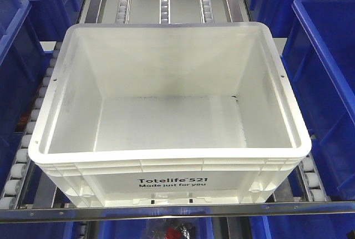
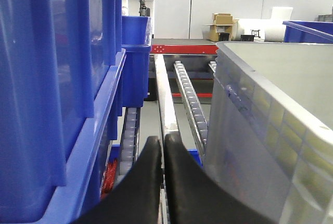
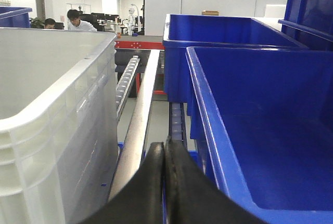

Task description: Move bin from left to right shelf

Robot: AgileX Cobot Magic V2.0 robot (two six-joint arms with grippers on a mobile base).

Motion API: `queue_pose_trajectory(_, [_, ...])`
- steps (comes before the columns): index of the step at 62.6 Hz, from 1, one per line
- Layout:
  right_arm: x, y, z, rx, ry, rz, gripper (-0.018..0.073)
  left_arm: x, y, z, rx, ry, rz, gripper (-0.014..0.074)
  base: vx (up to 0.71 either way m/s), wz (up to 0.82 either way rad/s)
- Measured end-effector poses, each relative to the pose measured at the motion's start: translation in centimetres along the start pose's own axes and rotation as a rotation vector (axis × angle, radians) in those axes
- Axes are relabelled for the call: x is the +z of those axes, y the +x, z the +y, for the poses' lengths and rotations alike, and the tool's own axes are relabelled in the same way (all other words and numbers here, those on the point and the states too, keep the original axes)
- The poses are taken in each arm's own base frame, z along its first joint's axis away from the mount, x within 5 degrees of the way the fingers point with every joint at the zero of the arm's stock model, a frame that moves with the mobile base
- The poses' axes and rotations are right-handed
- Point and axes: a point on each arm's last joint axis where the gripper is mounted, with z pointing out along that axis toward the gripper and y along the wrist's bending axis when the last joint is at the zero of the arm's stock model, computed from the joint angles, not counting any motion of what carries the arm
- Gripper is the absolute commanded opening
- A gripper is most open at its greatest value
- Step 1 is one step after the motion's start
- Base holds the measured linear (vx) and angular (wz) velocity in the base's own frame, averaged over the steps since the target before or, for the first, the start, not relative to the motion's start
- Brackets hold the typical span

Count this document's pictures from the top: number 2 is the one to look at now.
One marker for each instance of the red shelf frame beam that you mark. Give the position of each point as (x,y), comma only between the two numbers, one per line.
(184,49)

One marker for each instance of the white roller track rail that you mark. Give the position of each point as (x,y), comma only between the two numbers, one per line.
(196,118)

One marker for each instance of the blue bin behind stack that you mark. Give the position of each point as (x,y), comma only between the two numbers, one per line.
(136,40)

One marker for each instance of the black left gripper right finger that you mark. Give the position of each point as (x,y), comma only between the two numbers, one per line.
(193,197)

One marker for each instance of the roller track under left bins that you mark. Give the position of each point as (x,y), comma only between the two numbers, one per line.
(129,145)

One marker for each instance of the lower stacked blue bin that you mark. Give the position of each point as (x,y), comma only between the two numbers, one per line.
(40,181)

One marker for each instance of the upper stacked blue bin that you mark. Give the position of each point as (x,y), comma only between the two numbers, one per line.
(78,39)

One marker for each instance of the blue bin far right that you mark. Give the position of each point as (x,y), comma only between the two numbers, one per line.
(308,32)

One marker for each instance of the cardboard box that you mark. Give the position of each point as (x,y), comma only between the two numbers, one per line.
(222,27)

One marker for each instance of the white translucent plastic tote bin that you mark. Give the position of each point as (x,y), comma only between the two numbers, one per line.
(270,129)

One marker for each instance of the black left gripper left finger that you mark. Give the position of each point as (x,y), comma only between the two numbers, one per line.
(136,198)

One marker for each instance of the metal shelf divider rail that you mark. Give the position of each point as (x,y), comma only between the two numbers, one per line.
(165,101)

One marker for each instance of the stacked blue bin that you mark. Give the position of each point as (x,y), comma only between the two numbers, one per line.
(78,39)
(40,181)

